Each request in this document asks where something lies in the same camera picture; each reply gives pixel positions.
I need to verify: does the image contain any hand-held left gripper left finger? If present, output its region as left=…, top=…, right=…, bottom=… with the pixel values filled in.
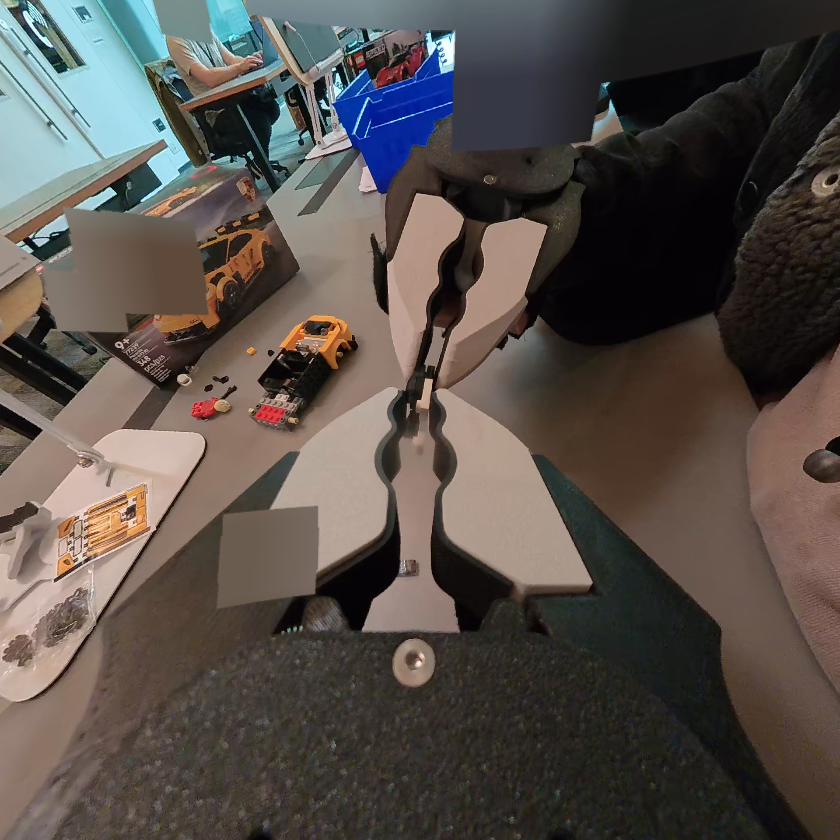
left=272, top=387, right=399, bottom=581

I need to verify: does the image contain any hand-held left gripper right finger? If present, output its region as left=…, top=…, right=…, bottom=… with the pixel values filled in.
left=433, top=390, right=595, bottom=598

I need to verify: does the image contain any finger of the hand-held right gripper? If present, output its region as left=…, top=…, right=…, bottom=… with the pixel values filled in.
left=385, top=192, right=468, bottom=388
left=436, top=218, right=550, bottom=389

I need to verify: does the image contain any black plate with white studs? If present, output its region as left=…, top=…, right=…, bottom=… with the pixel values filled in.
left=405, top=364, right=436, bottom=455

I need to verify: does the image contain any person's right forearm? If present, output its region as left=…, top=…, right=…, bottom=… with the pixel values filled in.
left=532, top=33, right=788, bottom=347

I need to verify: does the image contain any partly built lego car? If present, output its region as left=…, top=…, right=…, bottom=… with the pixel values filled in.
left=247, top=315, right=361, bottom=433

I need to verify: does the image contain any yellow car lego box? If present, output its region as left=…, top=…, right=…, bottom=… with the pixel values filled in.
left=39, top=164, right=301, bottom=392

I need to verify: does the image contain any black lego box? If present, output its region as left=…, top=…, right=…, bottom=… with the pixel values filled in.
left=344, top=28, right=435, bottom=90

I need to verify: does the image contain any pile of grey lego pieces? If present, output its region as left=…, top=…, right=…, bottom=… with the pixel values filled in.
left=0, top=586, right=94, bottom=668

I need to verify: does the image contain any person's right hand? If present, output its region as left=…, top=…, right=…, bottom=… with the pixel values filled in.
left=504, top=297, right=544, bottom=347

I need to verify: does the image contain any blue storage bin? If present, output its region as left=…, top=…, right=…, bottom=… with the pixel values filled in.
left=353, top=69, right=455, bottom=195
left=332, top=66, right=376, bottom=153

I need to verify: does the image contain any dark tape strip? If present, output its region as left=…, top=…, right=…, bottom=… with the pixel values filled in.
left=295, top=156, right=360, bottom=218

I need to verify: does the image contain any white rounded mat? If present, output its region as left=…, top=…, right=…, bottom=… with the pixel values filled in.
left=0, top=430, right=208, bottom=704

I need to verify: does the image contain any orange sticker sheet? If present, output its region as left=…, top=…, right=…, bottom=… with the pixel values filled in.
left=55, top=482, right=156, bottom=582

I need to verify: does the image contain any dark board on stand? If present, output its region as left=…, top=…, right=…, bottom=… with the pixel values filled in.
left=258, top=16, right=347, bottom=151

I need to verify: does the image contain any wooden office desk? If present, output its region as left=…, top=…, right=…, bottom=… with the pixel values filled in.
left=178, top=61, right=291, bottom=193
left=0, top=139, right=169, bottom=408

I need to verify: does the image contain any dark fleece jacket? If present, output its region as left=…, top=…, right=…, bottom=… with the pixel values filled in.
left=714, top=33, right=840, bottom=409

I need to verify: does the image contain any office chair with jacket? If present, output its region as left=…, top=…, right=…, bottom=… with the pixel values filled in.
left=144, top=58, right=212, bottom=166

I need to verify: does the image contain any white metal post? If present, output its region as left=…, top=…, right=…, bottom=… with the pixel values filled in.
left=0, top=389, right=123, bottom=488

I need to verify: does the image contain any white plastic bracket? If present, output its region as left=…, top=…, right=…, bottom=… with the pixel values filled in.
left=0, top=500, right=55, bottom=580

